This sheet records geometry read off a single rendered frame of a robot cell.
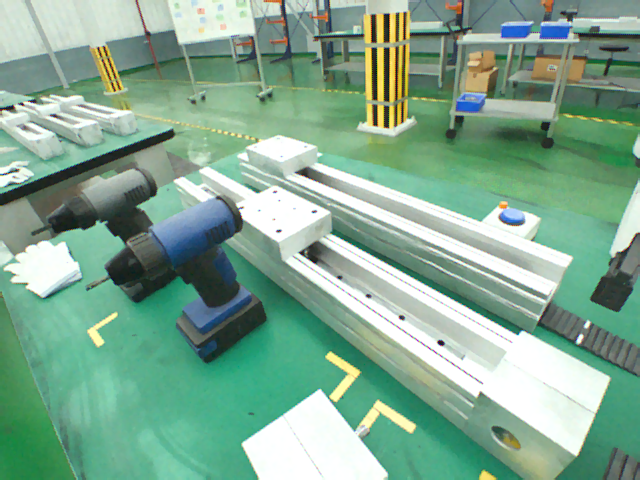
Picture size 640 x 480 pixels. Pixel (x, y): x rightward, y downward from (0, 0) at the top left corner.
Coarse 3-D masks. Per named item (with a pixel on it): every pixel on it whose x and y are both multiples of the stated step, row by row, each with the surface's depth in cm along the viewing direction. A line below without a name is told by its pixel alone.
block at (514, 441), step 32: (512, 352) 34; (544, 352) 34; (512, 384) 31; (544, 384) 31; (576, 384) 30; (480, 416) 33; (512, 416) 29; (544, 416) 29; (576, 416) 28; (512, 448) 32; (544, 448) 28; (576, 448) 26
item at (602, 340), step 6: (600, 330) 45; (600, 336) 44; (606, 336) 44; (612, 336) 44; (594, 342) 43; (600, 342) 43; (606, 342) 43; (594, 348) 43; (600, 348) 43; (606, 348) 42; (600, 354) 42
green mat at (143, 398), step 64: (256, 192) 92; (448, 192) 81; (384, 256) 64; (576, 256) 58; (64, 320) 58; (128, 320) 57; (320, 320) 53; (64, 384) 47; (128, 384) 46; (192, 384) 45; (256, 384) 45; (320, 384) 44; (384, 384) 43; (64, 448) 39; (128, 448) 39; (192, 448) 38; (384, 448) 36; (448, 448) 36
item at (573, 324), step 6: (570, 318) 47; (576, 318) 47; (582, 318) 46; (564, 324) 46; (570, 324) 46; (576, 324) 46; (582, 324) 46; (564, 330) 45; (570, 330) 45; (576, 330) 45; (564, 336) 45; (570, 336) 44
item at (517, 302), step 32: (320, 192) 70; (352, 192) 74; (384, 192) 67; (352, 224) 67; (384, 224) 60; (416, 224) 57; (448, 224) 58; (480, 224) 55; (416, 256) 58; (448, 256) 53; (480, 256) 48; (512, 256) 51; (544, 256) 47; (448, 288) 55; (480, 288) 51; (512, 288) 46; (544, 288) 42; (512, 320) 48
